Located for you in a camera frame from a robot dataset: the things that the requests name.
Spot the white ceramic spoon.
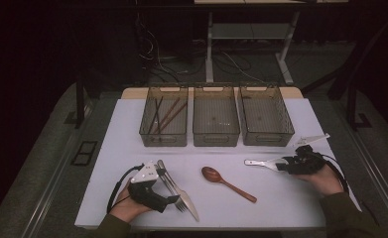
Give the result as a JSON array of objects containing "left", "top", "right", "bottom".
[{"left": 243, "top": 158, "right": 287, "bottom": 173}]

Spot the tangle of floor cables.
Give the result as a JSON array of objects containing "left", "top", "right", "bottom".
[{"left": 136, "top": 13, "right": 272, "bottom": 85}]

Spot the left hand-held gripper black cable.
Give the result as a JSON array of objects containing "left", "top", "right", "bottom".
[{"left": 106, "top": 164, "right": 146, "bottom": 214}]

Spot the clear brown plastic bin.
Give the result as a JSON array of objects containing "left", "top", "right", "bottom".
[
  {"left": 239, "top": 85, "right": 296, "bottom": 147},
  {"left": 139, "top": 86, "right": 190, "bottom": 148},
  {"left": 192, "top": 86, "right": 241, "bottom": 148}
]

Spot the metal fork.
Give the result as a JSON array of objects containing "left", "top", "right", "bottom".
[{"left": 157, "top": 162, "right": 190, "bottom": 213}]

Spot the person's right hand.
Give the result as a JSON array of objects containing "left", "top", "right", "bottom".
[{"left": 293, "top": 164, "right": 345, "bottom": 197}]

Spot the white-legged desk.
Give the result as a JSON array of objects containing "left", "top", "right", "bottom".
[{"left": 194, "top": 0, "right": 349, "bottom": 86}]

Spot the person's left hand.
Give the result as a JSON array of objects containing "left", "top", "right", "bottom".
[{"left": 110, "top": 185, "right": 154, "bottom": 224}]

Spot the right hand-held gripper black cable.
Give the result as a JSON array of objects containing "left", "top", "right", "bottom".
[{"left": 314, "top": 152, "right": 351, "bottom": 194}]

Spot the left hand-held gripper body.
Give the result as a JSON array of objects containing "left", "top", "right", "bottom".
[{"left": 127, "top": 161, "right": 170, "bottom": 213}]

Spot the brown wooden spoon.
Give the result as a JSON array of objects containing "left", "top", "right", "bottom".
[{"left": 200, "top": 166, "right": 258, "bottom": 204}]

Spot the metal table knife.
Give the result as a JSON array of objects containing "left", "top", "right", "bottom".
[{"left": 158, "top": 160, "right": 200, "bottom": 223}]

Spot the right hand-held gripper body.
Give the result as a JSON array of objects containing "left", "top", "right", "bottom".
[{"left": 284, "top": 133, "right": 331, "bottom": 176}]

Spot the black metal stand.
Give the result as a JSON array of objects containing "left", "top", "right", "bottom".
[
  {"left": 74, "top": 70, "right": 94, "bottom": 130},
  {"left": 345, "top": 84, "right": 373, "bottom": 131}
]

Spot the white table cover board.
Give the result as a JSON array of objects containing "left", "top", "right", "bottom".
[{"left": 73, "top": 97, "right": 363, "bottom": 231}]

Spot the hand-held gripper black cable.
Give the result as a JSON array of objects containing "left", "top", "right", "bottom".
[
  {"left": 106, "top": 164, "right": 146, "bottom": 214},
  {"left": 314, "top": 152, "right": 351, "bottom": 194}
]

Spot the black chopstick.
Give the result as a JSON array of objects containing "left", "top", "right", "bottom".
[
  {"left": 154, "top": 97, "right": 162, "bottom": 135},
  {"left": 147, "top": 95, "right": 165, "bottom": 135}
]

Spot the brown wooden chopstick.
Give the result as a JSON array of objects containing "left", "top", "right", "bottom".
[
  {"left": 160, "top": 101, "right": 189, "bottom": 134},
  {"left": 156, "top": 97, "right": 182, "bottom": 134}
]

